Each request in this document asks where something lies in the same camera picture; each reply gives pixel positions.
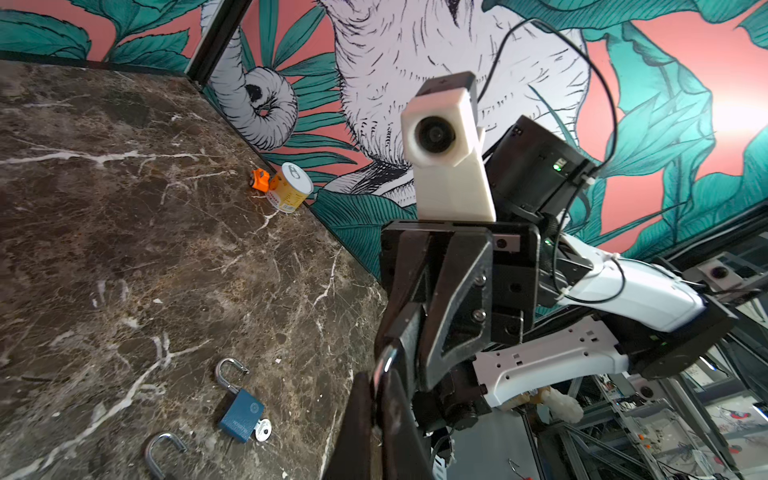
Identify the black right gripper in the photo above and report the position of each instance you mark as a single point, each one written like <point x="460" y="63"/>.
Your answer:
<point x="477" y="286"/>

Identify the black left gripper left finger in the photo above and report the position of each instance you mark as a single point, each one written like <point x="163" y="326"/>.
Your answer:
<point x="351" y="457"/>

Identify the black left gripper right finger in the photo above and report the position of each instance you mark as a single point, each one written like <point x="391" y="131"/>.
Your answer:
<point x="404" y="454"/>

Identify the silver key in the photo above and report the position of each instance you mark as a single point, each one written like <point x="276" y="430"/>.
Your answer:
<point x="263" y="430"/>

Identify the blue padlock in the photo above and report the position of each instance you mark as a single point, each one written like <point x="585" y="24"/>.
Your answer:
<point x="163" y="454"/>
<point x="244" y="413"/>

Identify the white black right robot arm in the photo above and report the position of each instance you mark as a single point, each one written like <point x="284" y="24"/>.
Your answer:
<point x="596" y="312"/>

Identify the orange small object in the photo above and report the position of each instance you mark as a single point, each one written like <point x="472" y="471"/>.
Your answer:
<point x="260" y="180"/>

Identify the black corner frame post right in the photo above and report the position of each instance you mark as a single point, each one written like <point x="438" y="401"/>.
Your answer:
<point x="219" y="22"/>

